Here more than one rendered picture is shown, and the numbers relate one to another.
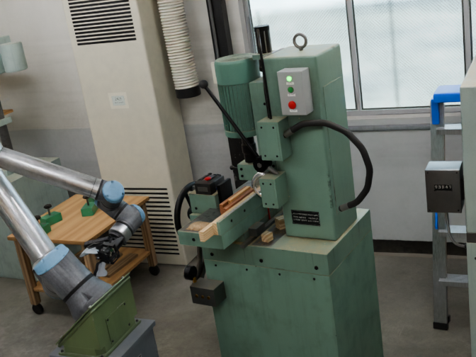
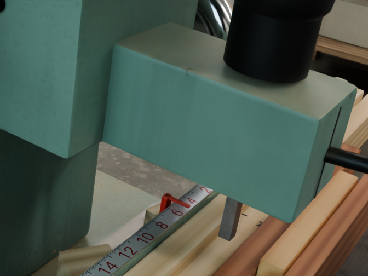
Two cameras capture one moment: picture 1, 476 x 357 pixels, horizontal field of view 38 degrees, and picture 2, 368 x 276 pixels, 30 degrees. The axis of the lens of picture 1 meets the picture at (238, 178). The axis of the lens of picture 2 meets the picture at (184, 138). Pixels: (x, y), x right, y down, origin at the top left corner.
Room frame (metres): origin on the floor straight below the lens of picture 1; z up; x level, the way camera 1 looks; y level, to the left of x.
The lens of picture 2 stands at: (3.13, -0.16, 1.21)
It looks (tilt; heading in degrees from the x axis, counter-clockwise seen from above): 27 degrees down; 172
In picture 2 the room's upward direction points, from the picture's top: 10 degrees clockwise
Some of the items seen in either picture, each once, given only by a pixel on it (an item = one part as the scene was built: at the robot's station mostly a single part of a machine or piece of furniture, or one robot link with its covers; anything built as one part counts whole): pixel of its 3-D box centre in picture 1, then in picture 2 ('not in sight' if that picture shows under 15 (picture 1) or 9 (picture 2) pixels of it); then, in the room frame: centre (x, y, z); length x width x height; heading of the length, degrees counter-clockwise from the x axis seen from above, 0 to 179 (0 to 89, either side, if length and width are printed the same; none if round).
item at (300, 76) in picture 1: (295, 91); not in sight; (2.46, -0.25, 1.40); 0.10 x 0.06 x 0.16; 56
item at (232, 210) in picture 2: not in sight; (233, 205); (2.75, -0.06, 0.97); 0.01 x 0.01 x 0.05; 56
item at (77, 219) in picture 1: (87, 247); not in sight; (3.92, 0.96, 0.32); 0.66 x 0.57 x 0.64; 152
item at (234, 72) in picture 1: (241, 95); not in sight; (2.75, -0.06, 1.35); 0.18 x 0.18 x 0.31
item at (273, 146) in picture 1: (274, 138); not in sight; (2.51, -0.16, 1.23); 0.09 x 0.08 x 0.15; 56
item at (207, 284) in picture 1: (207, 292); not in sight; (2.61, 0.20, 0.58); 0.12 x 0.08 x 0.08; 56
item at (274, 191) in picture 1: (273, 189); not in sight; (2.52, -0.13, 1.02); 0.09 x 0.07 x 0.12; 146
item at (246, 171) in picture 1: (256, 171); (223, 123); (2.74, -0.08, 1.03); 0.14 x 0.07 x 0.09; 56
